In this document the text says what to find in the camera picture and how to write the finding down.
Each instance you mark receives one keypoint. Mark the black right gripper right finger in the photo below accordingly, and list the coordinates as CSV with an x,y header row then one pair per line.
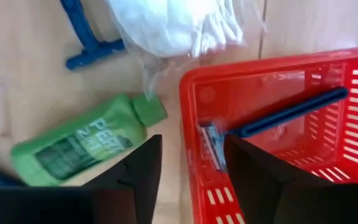
x,y
250,174

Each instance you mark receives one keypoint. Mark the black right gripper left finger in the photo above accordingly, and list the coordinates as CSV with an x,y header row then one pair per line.
x,y
141,168

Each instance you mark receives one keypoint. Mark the green Pert shampoo bottle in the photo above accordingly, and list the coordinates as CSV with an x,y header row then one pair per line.
x,y
82,140

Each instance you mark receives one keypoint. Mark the red plastic basket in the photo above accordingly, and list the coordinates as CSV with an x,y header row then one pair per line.
x,y
186,124

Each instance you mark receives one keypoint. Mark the blue disposable razor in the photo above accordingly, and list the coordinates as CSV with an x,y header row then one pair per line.
x,y
85,34
291,112

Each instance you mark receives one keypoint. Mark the clear bag of white cotton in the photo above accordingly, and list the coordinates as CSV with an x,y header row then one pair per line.
x,y
172,28

